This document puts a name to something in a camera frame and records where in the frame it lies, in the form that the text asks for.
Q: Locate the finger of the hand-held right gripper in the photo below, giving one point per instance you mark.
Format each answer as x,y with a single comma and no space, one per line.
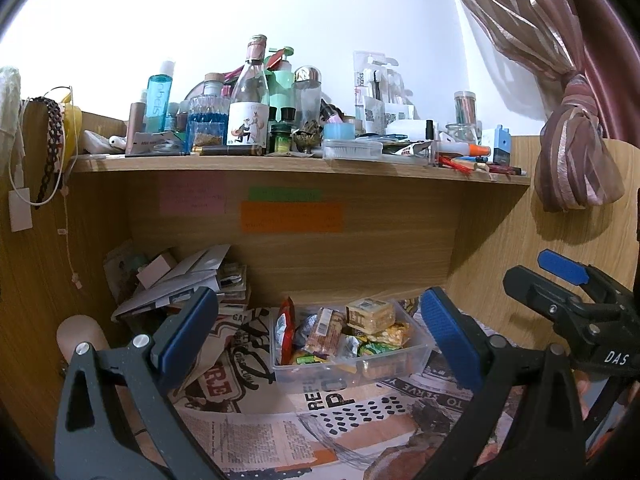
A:
530,290
562,266

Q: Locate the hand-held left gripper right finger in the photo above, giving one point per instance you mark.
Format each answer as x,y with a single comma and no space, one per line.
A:
450,340

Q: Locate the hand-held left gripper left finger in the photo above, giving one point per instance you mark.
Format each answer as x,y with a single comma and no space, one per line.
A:
185,330

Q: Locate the clear popcorn packet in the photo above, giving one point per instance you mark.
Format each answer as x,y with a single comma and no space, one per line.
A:
400,335

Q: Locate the cream cracker packet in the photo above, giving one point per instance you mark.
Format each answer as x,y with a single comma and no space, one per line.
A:
370,315

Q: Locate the red snack packet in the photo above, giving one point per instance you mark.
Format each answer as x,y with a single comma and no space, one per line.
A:
285,330

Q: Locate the clear plastic box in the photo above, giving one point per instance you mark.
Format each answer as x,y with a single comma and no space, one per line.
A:
350,377

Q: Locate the white and blue snack packet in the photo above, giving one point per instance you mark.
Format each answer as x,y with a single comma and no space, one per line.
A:
306,332

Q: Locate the green pea snack packet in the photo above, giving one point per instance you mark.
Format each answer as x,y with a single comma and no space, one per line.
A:
310,358

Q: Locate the person's right hand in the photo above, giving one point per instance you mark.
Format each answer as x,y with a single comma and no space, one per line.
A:
584,400

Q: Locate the pile of papers and envelopes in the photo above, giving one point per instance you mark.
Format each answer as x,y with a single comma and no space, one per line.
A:
190,275

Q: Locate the small cardboard box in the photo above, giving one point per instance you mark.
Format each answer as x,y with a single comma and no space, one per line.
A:
156,271

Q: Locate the beige round container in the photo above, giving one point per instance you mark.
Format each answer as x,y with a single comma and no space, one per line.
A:
80,332

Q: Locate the newspaper shelf liner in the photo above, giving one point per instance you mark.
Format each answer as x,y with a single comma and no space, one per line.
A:
260,425

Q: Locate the brown and white biscuit packet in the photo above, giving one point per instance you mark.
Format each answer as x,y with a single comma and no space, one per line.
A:
325,330

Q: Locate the bunch of red pencils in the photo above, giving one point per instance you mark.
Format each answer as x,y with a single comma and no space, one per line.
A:
480,165

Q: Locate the pink sticky note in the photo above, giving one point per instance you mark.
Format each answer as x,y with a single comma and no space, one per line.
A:
192,197

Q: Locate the white marker with orange cap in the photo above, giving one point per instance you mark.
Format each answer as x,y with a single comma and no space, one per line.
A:
465,149

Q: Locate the orange sticky note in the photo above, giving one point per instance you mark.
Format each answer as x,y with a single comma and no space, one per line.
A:
292,217

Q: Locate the striped pink curtain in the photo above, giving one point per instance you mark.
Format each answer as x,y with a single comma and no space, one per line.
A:
565,110

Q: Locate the small glass jar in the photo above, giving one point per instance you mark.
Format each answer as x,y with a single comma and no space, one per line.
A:
462,134

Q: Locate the green sticky note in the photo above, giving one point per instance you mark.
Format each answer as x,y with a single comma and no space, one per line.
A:
285,194

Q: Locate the brown mascara tube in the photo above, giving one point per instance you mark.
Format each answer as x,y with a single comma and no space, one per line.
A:
227,150

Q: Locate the cotton swab cylinder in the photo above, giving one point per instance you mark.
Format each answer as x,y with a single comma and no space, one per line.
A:
465,107

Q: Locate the black nail polish bottle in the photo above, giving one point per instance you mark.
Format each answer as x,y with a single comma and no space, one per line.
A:
429,131

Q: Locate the wooden shelf unit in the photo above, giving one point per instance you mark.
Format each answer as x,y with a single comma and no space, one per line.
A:
350,170

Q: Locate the white earbuds case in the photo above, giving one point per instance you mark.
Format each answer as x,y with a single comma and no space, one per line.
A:
102,141

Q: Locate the rose gold cosmetic tube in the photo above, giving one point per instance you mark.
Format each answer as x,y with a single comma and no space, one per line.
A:
134,130

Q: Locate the square blue perfume bottle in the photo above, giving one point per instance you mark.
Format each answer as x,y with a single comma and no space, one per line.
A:
207,120

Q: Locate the clear flat plastic case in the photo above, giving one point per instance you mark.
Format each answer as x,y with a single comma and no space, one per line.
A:
352,150

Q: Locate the white cosmetic box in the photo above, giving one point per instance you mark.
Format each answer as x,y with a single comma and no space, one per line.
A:
395,117

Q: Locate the dark green small bottle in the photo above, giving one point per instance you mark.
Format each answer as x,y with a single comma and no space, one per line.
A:
282,132

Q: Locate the clear glass bottle pink cap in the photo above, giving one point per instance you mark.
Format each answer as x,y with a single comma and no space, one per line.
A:
248,110

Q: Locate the tall turquoise bottle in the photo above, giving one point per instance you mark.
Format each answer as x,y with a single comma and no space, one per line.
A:
159,100

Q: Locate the black lace headband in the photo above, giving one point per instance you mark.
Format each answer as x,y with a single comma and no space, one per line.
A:
54,135

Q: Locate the light blue round container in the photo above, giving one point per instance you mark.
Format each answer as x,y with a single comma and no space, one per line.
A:
339,131

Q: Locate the yellow hanging item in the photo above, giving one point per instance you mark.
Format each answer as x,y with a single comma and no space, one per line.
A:
74,120

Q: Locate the pink nail polish bottle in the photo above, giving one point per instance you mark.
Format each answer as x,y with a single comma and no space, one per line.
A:
332,115

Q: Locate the toothbrush pack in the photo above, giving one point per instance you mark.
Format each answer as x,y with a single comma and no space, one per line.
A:
375,80

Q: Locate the mint green pump bottle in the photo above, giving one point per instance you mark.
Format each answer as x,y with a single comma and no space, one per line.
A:
282,85

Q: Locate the clear jar with silver lid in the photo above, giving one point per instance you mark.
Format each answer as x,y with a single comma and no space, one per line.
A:
307,95

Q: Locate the white cloth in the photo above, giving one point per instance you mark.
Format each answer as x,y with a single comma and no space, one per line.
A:
9,100

